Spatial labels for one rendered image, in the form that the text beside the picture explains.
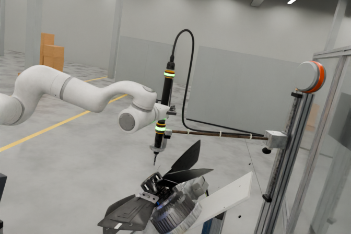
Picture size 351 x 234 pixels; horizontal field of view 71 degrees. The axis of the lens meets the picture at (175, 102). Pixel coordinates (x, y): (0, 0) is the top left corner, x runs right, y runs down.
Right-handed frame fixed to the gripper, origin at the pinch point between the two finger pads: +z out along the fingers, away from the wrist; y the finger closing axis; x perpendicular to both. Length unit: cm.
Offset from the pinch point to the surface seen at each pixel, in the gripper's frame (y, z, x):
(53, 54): -619, 535, -66
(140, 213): 2.7, -13.9, -45.3
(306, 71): 57, 38, 26
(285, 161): 59, 36, -21
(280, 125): 107, 583, -123
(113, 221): -5, -22, -47
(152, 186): -0.7, 4.2, -42.8
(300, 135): 62, 40, -6
